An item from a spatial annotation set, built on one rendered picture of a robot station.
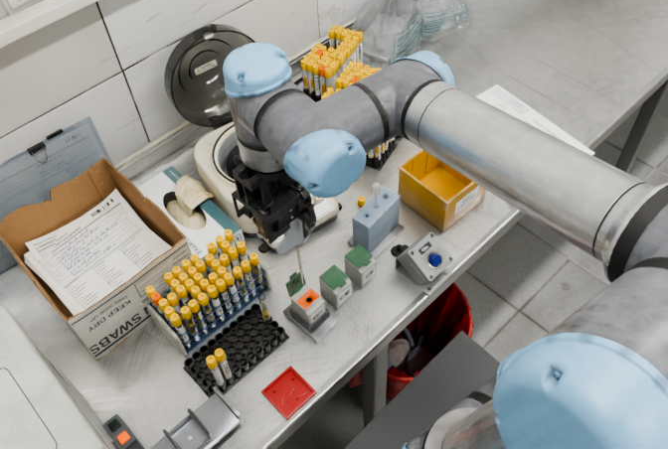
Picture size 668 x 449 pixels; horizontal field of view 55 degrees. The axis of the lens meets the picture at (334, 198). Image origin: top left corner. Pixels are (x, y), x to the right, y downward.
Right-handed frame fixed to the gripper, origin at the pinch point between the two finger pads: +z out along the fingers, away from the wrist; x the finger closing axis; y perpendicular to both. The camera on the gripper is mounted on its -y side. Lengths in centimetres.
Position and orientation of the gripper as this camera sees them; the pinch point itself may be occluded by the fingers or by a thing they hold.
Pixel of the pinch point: (295, 235)
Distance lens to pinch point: 98.6
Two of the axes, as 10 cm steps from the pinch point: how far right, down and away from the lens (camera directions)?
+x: 7.2, 5.2, -4.6
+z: 0.4, 6.3, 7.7
